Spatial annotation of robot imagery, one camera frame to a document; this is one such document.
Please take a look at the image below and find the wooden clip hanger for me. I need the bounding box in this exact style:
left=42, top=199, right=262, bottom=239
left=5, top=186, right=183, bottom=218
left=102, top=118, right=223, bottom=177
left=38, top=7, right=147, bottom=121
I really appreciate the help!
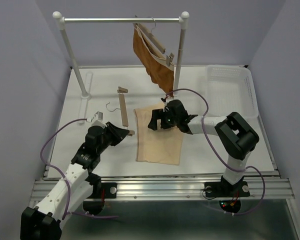
left=105, top=86, right=136, bottom=137

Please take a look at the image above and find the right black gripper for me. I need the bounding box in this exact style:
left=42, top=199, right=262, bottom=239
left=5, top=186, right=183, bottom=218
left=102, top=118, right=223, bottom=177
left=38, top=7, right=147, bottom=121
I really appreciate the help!
left=147, top=107, right=179, bottom=130

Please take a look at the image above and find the purple cable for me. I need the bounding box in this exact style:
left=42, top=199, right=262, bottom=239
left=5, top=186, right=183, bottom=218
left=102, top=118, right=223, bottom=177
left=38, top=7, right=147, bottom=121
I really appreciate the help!
left=164, top=88, right=267, bottom=218
left=40, top=117, right=120, bottom=220

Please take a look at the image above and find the white plastic basket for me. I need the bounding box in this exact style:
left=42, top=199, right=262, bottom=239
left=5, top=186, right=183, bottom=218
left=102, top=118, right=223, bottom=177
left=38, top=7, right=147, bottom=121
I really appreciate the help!
left=205, top=64, right=259, bottom=120

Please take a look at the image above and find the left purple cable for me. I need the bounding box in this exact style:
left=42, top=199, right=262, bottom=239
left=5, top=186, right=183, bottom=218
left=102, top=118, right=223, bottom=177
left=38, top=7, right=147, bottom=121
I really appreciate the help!
left=40, top=117, right=120, bottom=220

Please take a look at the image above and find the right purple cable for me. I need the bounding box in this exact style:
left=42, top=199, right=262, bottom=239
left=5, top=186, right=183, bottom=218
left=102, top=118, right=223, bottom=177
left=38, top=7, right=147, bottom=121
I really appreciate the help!
left=164, top=88, right=267, bottom=218

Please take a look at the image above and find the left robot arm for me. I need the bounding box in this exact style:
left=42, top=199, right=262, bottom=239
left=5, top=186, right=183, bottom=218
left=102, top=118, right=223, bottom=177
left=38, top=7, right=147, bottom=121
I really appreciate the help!
left=20, top=122, right=131, bottom=240

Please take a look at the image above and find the white clothes rack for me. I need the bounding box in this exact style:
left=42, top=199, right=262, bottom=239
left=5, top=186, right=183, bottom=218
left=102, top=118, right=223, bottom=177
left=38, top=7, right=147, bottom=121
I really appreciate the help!
left=52, top=11, right=190, bottom=119

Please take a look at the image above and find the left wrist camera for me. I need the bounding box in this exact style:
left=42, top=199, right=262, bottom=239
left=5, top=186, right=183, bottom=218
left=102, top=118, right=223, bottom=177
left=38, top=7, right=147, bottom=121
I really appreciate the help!
left=86, top=111, right=106, bottom=128

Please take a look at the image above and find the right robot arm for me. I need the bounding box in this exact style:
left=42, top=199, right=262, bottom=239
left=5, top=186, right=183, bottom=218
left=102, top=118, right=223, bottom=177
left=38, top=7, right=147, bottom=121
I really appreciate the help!
left=147, top=100, right=260, bottom=195

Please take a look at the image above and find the beige underwear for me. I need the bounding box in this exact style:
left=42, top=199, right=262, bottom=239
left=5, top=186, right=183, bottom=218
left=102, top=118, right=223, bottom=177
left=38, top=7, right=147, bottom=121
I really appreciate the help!
left=134, top=102, right=184, bottom=166

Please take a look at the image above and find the aluminium mounting rail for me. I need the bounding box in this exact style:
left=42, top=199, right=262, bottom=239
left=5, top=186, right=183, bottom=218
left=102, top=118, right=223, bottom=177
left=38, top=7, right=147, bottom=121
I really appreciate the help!
left=30, top=173, right=295, bottom=203

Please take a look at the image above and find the brown underwear on hanger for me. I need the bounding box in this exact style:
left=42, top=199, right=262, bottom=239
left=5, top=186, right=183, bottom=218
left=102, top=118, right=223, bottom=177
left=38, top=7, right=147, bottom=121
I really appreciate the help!
left=132, top=24, right=175, bottom=94

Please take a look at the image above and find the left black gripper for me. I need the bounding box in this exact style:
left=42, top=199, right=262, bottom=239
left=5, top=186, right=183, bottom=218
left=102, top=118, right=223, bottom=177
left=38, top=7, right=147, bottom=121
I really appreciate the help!
left=97, top=121, right=129, bottom=154

